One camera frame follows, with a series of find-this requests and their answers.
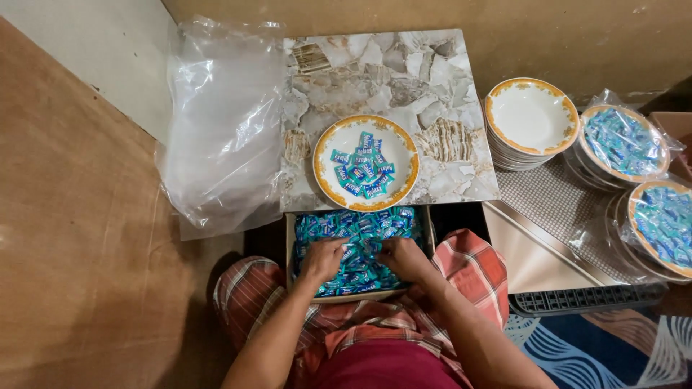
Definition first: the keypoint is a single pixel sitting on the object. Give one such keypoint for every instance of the stack of clear plastic bags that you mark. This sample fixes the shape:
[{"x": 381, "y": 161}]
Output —
[{"x": 224, "y": 124}]

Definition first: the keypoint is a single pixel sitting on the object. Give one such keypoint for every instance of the maroon shirt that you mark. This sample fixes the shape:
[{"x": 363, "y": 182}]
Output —
[{"x": 384, "y": 367}]

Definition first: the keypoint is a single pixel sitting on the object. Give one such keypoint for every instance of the pile of candies on plate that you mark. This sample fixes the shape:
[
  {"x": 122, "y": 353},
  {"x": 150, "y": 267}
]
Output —
[{"x": 363, "y": 165}]

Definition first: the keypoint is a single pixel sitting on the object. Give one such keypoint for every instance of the blue patterned rug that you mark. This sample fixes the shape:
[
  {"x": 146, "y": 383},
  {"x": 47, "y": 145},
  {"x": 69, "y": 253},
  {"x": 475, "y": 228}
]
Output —
[{"x": 600, "y": 351}]

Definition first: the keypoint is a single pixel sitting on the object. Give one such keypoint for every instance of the stack of bagged candy plates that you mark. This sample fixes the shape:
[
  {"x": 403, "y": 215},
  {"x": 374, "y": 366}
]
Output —
[
  {"x": 621, "y": 143},
  {"x": 657, "y": 227}
]

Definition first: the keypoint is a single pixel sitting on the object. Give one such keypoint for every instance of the person's left fingers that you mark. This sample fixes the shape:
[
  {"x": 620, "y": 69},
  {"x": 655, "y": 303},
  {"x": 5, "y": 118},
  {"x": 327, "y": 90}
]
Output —
[{"x": 338, "y": 246}]

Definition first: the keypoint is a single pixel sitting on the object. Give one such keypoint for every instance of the person's right hand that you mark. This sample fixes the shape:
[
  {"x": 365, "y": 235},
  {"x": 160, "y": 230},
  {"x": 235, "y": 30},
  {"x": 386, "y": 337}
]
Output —
[{"x": 406, "y": 260}]

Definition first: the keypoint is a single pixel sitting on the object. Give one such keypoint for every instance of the plaid sarong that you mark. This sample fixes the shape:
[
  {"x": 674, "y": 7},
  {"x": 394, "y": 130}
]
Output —
[{"x": 470, "y": 275}]

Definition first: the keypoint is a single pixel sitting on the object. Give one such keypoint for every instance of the cardboard box of candies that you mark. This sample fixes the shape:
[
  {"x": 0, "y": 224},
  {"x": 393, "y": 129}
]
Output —
[{"x": 357, "y": 254}]

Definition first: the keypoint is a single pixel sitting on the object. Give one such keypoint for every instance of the person's right fingers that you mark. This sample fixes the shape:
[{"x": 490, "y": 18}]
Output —
[{"x": 387, "y": 254}]

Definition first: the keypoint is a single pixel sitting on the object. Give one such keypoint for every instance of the marble pattern low table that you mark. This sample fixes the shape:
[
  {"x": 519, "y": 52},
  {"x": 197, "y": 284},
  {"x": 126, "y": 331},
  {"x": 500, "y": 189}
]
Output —
[{"x": 386, "y": 92}]

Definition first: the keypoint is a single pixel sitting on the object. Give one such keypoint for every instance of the stack of empty white plates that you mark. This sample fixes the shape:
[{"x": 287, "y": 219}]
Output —
[{"x": 530, "y": 121}]

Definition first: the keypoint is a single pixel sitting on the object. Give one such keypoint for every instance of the white plate with orange rim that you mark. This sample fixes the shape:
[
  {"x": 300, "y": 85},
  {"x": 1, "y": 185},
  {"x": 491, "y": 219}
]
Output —
[{"x": 366, "y": 162}]

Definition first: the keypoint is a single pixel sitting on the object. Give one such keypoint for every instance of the person's left hand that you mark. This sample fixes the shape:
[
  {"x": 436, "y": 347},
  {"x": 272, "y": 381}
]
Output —
[{"x": 320, "y": 260}]

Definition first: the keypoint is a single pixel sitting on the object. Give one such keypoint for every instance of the metal tray with black rim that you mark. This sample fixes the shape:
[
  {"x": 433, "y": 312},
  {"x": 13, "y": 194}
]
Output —
[{"x": 557, "y": 259}]

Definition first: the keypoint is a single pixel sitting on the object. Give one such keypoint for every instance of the heap of blue candy sachets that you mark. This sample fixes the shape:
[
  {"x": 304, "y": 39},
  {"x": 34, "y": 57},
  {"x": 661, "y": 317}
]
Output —
[{"x": 357, "y": 227}]

